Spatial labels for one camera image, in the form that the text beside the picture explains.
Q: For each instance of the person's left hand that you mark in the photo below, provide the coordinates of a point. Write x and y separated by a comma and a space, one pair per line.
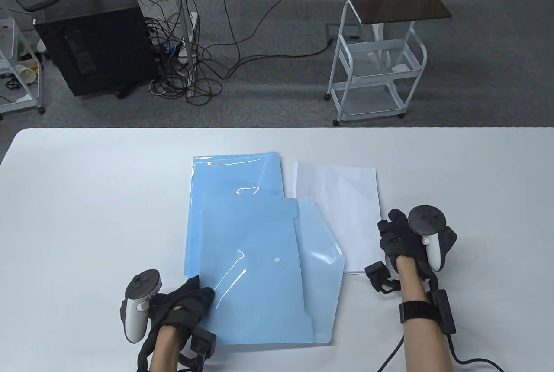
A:
186, 307

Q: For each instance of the person's right hand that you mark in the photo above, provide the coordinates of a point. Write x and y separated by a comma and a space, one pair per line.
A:
398, 237

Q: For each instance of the white paper sheet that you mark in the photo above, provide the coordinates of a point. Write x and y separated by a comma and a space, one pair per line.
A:
337, 216

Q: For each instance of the person's right forearm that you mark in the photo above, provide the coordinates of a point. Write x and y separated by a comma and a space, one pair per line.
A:
422, 346

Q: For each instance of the person's left forearm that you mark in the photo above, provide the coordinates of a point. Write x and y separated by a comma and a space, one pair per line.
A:
164, 350

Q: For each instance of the black right forearm pack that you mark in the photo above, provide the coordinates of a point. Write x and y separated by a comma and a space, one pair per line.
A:
443, 311

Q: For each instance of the black and white right controller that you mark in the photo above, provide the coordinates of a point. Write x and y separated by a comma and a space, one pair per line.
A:
426, 218

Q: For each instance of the black and white controller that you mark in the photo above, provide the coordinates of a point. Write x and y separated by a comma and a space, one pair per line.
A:
143, 283
426, 218

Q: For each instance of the black and white left controller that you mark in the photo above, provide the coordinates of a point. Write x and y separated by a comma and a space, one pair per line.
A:
143, 283

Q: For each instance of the paper scrap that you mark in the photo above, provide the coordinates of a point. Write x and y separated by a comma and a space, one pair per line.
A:
400, 68

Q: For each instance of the white cart with brown top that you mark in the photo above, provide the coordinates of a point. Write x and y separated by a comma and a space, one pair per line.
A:
398, 1

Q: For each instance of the small white rolling cart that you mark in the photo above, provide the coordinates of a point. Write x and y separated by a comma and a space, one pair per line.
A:
13, 105

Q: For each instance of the black computer tower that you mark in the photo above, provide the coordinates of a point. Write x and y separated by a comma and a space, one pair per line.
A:
95, 43

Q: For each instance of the paper cup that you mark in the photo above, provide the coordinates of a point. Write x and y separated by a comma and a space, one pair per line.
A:
26, 74

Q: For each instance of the aluminium desk leg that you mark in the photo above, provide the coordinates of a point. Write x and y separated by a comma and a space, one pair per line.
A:
184, 8

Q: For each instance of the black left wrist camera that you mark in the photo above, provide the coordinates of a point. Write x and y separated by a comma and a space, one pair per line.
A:
203, 341

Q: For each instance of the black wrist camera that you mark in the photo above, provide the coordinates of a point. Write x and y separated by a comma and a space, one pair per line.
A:
203, 341
376, 274

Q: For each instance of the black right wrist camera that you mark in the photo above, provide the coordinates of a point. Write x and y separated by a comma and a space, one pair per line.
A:
376, 274

